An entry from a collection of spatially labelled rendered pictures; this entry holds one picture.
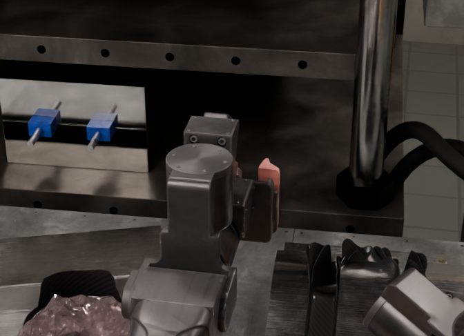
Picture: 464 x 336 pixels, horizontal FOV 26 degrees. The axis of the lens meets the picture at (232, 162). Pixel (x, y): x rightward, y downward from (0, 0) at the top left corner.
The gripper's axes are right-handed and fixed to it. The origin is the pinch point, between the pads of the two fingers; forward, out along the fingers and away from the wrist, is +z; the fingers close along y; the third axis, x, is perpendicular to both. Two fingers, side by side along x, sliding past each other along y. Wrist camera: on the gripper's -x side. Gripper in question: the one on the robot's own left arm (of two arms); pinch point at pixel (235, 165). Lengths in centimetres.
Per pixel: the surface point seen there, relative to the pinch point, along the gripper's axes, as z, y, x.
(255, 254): 42, 4, 39
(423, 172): 217, -26, 114
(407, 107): 266, -19, 113
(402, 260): 36, -19, 33
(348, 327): 13.0, -12.2, 28.9
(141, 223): 47, 24, 38
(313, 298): 16.2, -7.3, 27.3
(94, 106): 66, 37, 26
